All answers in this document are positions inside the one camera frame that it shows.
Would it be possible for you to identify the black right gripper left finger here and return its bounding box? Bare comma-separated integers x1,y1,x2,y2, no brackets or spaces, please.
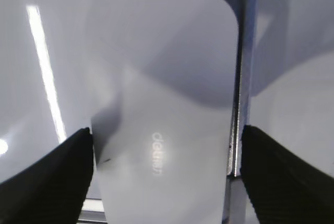
1,128,93,223

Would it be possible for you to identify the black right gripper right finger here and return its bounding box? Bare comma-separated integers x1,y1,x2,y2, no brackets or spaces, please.
241,125,333,223

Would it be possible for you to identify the white whiteboard eraser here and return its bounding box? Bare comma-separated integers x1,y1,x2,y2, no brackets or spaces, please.
86,0,238,223

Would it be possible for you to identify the white whiteboard with metal frame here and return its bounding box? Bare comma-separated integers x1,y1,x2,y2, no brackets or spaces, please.
1,0,333,223

